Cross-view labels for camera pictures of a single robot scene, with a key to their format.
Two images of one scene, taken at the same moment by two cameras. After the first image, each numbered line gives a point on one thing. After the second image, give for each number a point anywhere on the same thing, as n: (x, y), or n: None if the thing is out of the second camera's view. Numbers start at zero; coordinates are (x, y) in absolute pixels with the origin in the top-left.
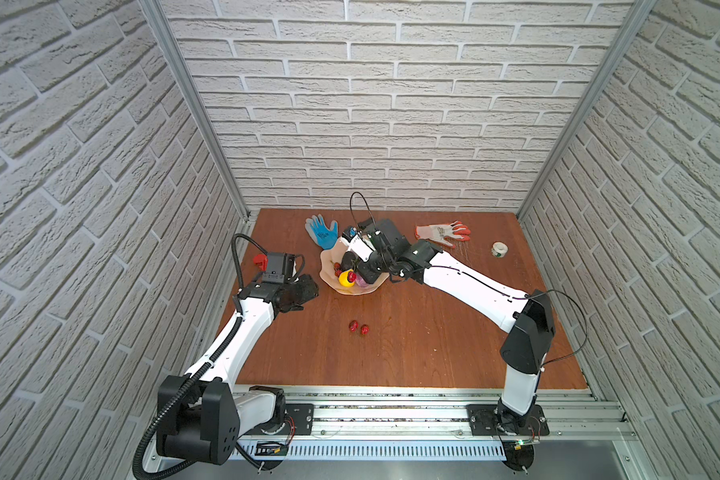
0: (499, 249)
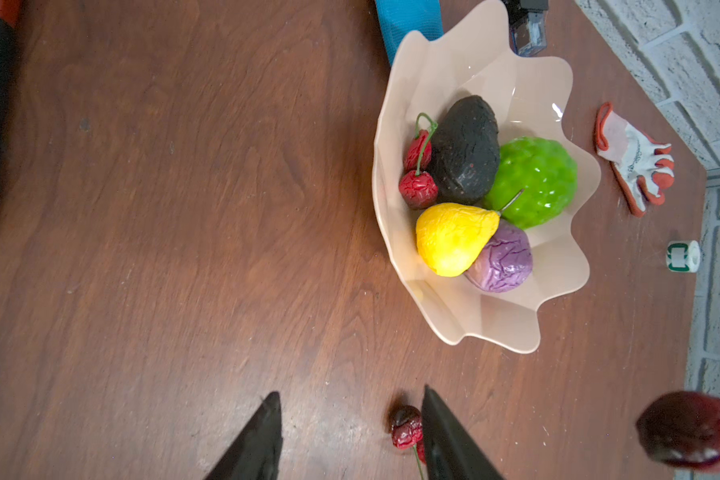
0: (683, 256)
